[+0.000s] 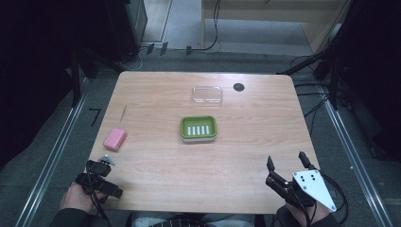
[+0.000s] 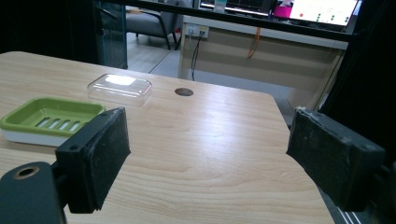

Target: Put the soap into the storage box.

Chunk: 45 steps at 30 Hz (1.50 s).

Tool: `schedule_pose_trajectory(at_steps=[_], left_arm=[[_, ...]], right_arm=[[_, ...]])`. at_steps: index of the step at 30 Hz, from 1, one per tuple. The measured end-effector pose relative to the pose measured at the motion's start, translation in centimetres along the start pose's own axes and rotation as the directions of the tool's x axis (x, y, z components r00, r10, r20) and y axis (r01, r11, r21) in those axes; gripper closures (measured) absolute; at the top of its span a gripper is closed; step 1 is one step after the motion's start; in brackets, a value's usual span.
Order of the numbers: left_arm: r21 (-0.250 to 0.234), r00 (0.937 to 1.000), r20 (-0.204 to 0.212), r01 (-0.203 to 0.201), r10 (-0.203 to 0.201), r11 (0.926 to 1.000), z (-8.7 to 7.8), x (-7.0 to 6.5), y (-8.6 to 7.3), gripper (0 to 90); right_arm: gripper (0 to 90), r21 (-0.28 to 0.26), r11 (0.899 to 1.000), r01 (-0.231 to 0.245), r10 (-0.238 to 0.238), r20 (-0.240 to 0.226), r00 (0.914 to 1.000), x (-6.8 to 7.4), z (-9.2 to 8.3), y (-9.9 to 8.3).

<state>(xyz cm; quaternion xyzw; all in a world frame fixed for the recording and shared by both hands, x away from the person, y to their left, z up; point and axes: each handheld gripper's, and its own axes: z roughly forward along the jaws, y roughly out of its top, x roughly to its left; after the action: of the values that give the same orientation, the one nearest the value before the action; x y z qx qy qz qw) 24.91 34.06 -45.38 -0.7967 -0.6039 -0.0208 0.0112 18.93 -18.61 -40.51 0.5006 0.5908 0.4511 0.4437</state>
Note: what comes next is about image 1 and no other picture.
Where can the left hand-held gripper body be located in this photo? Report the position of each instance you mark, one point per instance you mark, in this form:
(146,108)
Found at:
(100,186)

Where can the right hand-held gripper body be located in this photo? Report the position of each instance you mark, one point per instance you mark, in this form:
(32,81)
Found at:
(310,186)

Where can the person's left hand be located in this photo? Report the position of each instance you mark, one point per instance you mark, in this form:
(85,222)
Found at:
(75,198)

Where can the person's right hand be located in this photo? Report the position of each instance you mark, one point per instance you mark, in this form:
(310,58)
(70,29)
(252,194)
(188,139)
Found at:
(320,213)

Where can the pink soap bar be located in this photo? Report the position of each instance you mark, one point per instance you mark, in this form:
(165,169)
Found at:
(114,139)

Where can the thin wooden stick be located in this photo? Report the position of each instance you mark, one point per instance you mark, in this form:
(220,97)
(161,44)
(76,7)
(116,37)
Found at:
(123,113)

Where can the green soap dish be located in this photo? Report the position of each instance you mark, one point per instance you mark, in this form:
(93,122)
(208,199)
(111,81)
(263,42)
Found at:
(198,130)

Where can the black round table grommet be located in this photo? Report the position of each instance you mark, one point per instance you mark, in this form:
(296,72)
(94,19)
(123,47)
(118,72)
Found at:
(239,87)

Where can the clear plastic lid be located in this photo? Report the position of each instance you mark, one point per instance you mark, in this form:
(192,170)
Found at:
(206,95)

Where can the black metal stand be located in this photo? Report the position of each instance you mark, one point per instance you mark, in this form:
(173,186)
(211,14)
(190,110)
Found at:
(327,63)
(75,75)

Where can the light wooden shelf unit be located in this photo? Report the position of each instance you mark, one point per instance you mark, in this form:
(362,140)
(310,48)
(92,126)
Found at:
(318,28)

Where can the black cabinet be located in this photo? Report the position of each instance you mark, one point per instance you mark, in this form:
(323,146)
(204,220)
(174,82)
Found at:
(126,28)

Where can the metal floor rail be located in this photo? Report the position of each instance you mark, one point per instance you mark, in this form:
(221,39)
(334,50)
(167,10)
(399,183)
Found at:
(53,154)
(356,157)

